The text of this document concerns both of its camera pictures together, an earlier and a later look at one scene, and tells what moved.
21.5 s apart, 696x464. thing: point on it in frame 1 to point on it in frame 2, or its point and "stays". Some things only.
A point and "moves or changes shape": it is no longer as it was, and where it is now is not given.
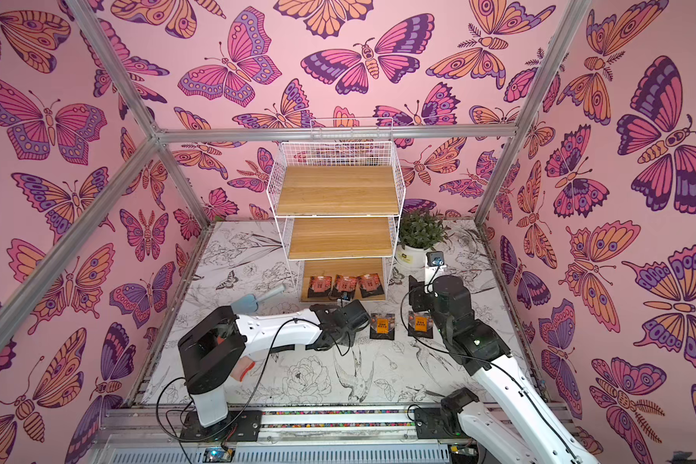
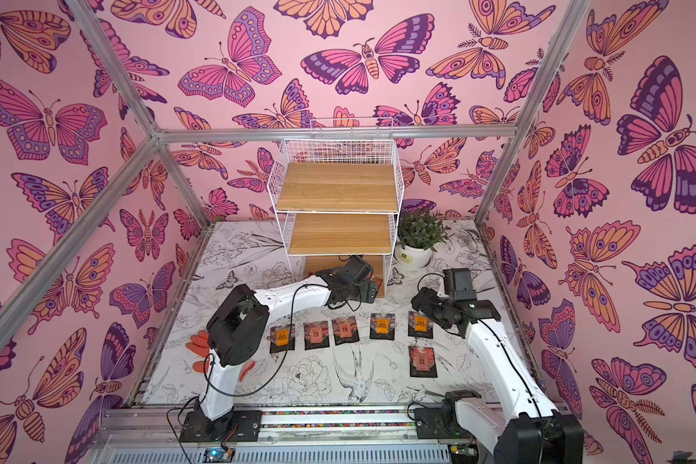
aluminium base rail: (330, 433) stays
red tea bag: (370, 284) moves or changes shape
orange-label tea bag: (420, 324) stays
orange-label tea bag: (382, 326) stays
